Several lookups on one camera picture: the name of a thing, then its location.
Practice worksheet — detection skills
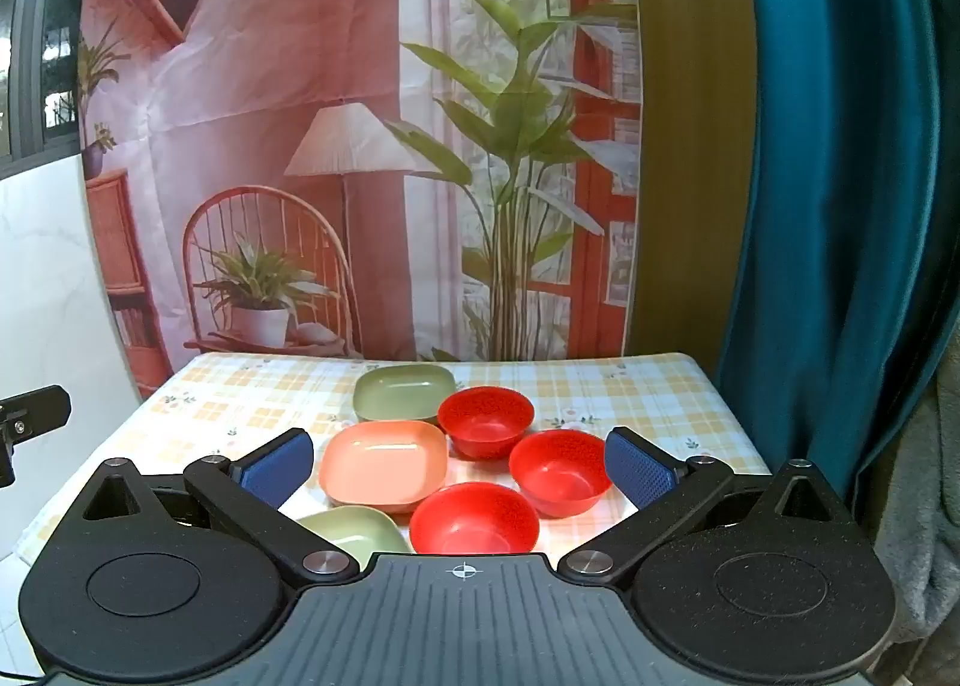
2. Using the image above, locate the yellow checked floral tablecloth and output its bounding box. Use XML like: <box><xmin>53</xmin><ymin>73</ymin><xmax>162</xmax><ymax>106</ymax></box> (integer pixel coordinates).
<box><xmin>11</xmin><ymin>352</ymin><xmax>773</xmax><ymax>571</ymax></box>

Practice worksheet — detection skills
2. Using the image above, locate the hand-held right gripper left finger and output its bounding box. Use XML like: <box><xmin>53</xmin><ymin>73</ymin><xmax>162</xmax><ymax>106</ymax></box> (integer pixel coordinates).
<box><xmin>73</xmin><ymin>427</ymin><xmax>362</xmax><ymax>588</ymax></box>

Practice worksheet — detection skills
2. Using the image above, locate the grey fleece cloth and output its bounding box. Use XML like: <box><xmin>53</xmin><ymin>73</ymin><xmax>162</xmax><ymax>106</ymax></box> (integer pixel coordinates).
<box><xmin>861</xmin><ymin>322</ymin><xmax>960</xmax><ymax>657</ymax></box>

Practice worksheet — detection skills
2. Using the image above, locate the teal curtain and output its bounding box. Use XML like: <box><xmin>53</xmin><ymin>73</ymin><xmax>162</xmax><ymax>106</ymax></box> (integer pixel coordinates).
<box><xmin>711</xmin><ymin>0</ymin><xmax>960</xmax><ymax>507</ymax></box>

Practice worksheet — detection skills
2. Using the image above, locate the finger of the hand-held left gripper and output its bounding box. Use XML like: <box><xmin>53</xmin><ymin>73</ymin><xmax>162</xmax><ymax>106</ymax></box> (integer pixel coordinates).
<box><xmin>0</xmin><ymin>386</ymin><xmax>72</xmax><ymax>488</ymax></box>

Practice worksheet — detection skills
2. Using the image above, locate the red bowl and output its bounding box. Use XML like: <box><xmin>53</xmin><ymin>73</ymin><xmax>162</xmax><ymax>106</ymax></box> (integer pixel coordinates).
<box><xmin>437</xmin><ymin>386</ymin><xmax>535</xmax><ymax>461</ymax></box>
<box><xmin>409</xmin><ymin>482</ymin><xmax>541</xmax><ymax>556</ymax></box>
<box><xmin>508</xmin><ymin>429</ymin><xmax>612</xmax><ymax>520</ymax></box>

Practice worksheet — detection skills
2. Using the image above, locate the dark framed window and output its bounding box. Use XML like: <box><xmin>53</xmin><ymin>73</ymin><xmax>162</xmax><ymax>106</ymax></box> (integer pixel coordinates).
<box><xmin>0</xmin><ymin>0</ymin><xmax>100</xmax><ymax>179</ymax></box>

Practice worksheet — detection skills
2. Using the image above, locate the green plate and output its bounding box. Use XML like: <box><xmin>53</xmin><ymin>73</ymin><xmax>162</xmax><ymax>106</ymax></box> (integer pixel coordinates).
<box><xmin>353</xmin><ymin>363</ymin><xmax>458</xmax><ymax>426</ymax></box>
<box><xmin>295</xmin><ymin>506</ymin><xmax>410</xmax><ymax>571</ymax></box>

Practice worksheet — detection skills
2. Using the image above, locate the pink plate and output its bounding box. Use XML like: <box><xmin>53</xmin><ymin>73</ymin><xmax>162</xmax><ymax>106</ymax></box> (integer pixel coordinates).
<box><xmin>319</xmin><ymin>420</ymin><xmax>451</xmax><ymax>515</ymax></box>

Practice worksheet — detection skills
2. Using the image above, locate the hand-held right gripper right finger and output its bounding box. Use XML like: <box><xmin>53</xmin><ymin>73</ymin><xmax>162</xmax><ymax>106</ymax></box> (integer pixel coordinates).
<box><xmin>557</xmin><ymin>427</ymin><xmax>880</xmax><ymax>589</ymax></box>

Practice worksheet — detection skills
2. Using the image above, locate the printed room scene backdrop cloth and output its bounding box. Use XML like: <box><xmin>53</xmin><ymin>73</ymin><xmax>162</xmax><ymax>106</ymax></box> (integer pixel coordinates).
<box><xmin>77</xmin><ymin>0</ymin><xmax>644</xmax><ymax>402</ymax></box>

